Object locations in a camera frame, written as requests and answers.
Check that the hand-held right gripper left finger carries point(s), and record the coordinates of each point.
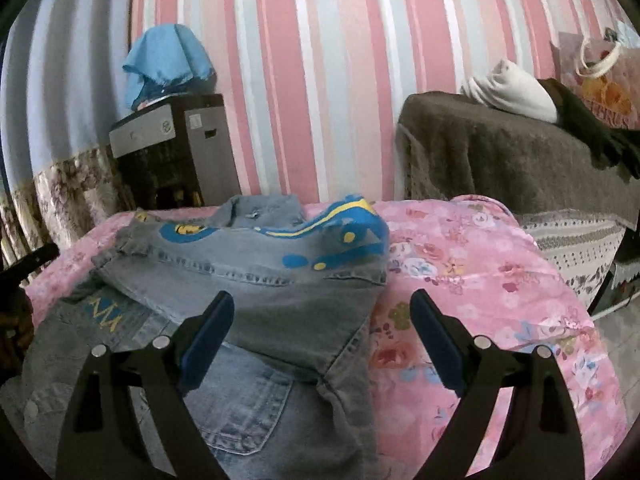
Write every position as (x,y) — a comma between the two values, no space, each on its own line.
(207,345)

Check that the white folded cloth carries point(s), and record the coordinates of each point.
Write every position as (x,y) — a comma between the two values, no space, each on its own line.
(515,92)

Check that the dotted floral lace cover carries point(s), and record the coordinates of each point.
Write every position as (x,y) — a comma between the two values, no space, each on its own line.
(575,255)

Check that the brown blanket covered furniture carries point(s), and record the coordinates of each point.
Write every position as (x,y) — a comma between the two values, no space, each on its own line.
(490,160)

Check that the pink floral bedsheet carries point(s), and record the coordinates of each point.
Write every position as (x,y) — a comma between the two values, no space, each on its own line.
(480,320)

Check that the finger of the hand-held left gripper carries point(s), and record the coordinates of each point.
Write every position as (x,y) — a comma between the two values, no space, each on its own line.
(40,262)

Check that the blue printed denim jacket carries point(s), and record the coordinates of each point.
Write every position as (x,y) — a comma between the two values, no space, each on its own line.
(280,320)

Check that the blue cloth cover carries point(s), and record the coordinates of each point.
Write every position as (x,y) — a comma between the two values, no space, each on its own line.
(165,60)

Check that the floral gift bag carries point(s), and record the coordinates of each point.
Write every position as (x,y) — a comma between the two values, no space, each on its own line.
(605,90)

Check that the dark cloth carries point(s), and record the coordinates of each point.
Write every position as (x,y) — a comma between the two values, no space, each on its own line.
(595,130)

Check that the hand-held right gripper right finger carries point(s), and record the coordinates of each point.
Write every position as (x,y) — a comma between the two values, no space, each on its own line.
(437,345)

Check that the blue striped floral curtain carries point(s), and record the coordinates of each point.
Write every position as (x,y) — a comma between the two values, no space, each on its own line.
(50,110)

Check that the grey water dispenser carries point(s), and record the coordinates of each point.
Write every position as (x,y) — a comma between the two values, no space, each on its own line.
(200,160)

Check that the white lace cloth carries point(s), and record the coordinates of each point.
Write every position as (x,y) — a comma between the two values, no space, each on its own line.
(622,32)

